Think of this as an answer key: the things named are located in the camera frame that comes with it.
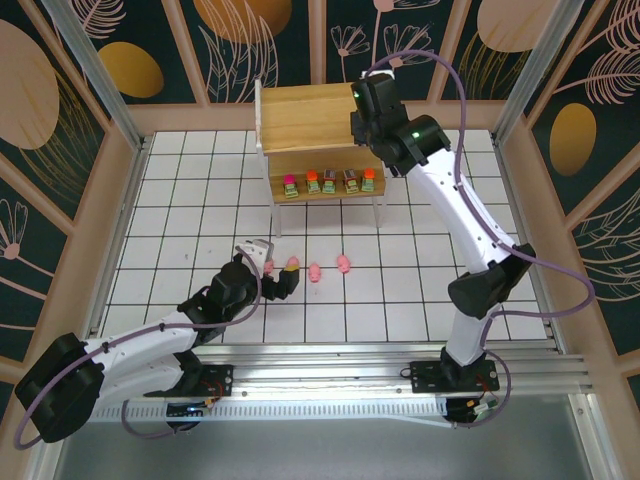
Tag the pink plastic pig toy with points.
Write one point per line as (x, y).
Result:
(292, 261)
(343, 264)
(315, 273)
(269, 267)

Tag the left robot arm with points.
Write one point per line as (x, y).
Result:
(140, 340)

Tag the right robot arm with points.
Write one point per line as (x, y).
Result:
(475, 215)

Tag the black control board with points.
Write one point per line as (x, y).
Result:
(475, 407)
(190, 411)

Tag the wooden shelf white frame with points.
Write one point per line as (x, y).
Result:
(300, 120)

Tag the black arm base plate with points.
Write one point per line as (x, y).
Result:
(425, 375)
(220, 375)

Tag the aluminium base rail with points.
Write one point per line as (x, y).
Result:
(320, 370)

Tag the aluminium frame post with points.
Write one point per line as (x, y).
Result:
(532, 75)
(97, 75)

